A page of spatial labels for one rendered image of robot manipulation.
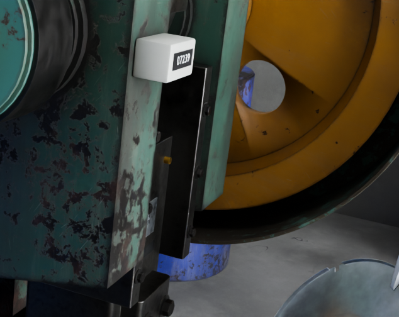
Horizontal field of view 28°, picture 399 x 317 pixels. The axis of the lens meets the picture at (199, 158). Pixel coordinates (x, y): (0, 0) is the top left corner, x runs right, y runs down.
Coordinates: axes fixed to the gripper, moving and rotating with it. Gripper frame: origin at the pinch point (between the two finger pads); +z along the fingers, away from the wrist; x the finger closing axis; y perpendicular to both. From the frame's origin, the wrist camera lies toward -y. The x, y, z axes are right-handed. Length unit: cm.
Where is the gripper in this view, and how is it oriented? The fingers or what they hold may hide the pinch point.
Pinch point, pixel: (396, 282)
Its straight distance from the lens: 107.1
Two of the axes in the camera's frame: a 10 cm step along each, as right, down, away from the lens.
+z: -6.8, 7.1, -1.7
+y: 5.2, 3.0, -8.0
